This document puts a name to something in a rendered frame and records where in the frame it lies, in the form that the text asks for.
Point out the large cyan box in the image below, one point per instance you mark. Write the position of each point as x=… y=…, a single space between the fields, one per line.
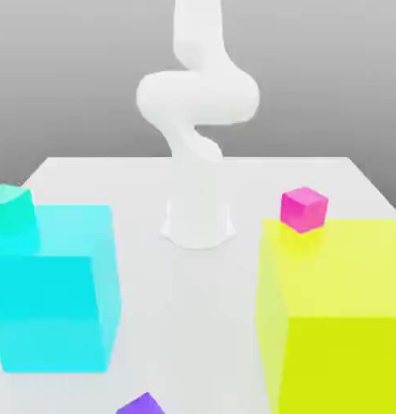
x=49 y=291

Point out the large yellow box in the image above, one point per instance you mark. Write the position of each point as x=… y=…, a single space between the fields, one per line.
x=340 y=307

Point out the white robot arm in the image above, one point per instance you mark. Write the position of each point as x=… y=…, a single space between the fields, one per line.
x=198 y=97

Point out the small teal cube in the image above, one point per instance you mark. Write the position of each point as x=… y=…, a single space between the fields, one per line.
x=10 y=207

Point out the small purple cube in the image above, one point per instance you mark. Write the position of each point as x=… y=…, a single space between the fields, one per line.
x=141 y=406

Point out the small pink cube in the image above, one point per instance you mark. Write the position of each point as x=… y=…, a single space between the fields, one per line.
x=303 y=210

